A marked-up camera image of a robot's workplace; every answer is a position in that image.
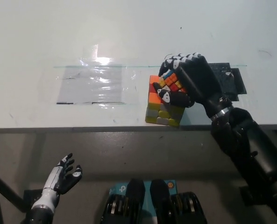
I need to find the large orange red yellow cube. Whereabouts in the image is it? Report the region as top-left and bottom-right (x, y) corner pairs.
(144, 74), (187, 128)

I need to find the small multicoloured studded cube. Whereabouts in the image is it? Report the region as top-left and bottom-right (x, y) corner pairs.
(160, 69), (188, 93)

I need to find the clear plastic film sheet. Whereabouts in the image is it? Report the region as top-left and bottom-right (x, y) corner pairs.
(54, 43), (138, 107)

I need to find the black floor plate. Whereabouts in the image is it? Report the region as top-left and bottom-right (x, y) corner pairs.
(23, 189), (45, 206)

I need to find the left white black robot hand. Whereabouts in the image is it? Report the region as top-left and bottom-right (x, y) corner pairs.
(43, 153), (83, 195)

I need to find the black diagonal table leg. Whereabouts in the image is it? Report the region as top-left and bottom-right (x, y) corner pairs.
(0, 166), (27, 213)

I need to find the black tape patch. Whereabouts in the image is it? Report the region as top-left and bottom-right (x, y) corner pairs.
(208, 62), (248, 102)

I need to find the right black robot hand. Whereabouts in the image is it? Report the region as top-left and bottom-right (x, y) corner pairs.
(153, 53), (234, 118)

